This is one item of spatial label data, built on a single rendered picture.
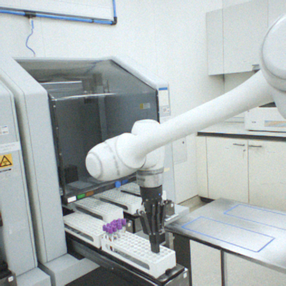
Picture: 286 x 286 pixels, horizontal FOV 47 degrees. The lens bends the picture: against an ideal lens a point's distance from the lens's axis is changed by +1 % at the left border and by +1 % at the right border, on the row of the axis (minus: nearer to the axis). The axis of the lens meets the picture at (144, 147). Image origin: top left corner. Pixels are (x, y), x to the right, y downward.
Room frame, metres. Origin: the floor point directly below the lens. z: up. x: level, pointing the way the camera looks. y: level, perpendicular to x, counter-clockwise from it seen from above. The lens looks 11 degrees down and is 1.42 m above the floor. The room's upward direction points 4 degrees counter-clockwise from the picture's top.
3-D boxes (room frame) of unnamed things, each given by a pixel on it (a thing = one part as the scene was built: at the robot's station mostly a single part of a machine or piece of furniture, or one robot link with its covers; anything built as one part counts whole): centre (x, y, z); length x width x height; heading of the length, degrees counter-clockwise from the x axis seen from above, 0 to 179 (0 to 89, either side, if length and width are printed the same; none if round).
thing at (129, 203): (1.63, 0.15, 0.83); 0.30 x 0.10 x 0.06; 43
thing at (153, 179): (1.02, -0.01, 1.13); 0.09 x 0.09 x 0.06
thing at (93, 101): (1.68, 0.30, 1.28); 0.61 x 0.51 x 0.63; 133
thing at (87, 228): (1.32, 0.27, 0.83); 0.30 x 0.10 x 0.06; 43
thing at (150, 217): (1.01, 0.00, 0.99); 0.04 x 0.01 x 0.11; 43
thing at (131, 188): (1.74, 0.04, 0.83); 0.30 x 0.10 x 0.06; 43
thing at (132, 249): (1.09, 0.06, 0.83); 0.30 x 0.10 x 0.06; 43
